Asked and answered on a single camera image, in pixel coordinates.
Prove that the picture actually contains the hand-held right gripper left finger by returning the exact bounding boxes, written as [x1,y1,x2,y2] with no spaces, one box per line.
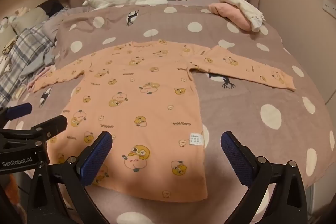
[26,131,113,224]

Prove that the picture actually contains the pink folded cloth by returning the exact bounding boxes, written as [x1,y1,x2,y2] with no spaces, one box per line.
[209,2,253,31]

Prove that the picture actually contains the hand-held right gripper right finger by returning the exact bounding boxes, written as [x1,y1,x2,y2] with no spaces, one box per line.
[220,131,308,224]

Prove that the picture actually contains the plaid cloth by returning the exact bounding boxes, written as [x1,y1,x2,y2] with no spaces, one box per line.
[0,25,57,106]

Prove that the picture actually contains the mauve polka dot blanket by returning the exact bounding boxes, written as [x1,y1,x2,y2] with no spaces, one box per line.
[0,0,336,224]

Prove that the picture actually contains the pale cushion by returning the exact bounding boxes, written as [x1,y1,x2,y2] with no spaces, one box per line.
[11,7,50,30]

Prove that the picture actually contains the dark cloth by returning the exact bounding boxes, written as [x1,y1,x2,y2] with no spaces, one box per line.
[36,0,69,15]

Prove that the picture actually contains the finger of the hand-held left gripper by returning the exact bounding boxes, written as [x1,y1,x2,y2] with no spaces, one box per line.
[0,102,33,123]
[0,115,68,147]

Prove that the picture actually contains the orange cartoon print shirt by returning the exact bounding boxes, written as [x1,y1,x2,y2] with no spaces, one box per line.
[33,40,297,202]

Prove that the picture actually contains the white wall socket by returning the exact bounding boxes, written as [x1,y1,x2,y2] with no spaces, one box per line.
[322,0,336,18]

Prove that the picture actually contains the small pink cloth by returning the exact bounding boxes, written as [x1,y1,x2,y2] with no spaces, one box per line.
[27,67,56,93]

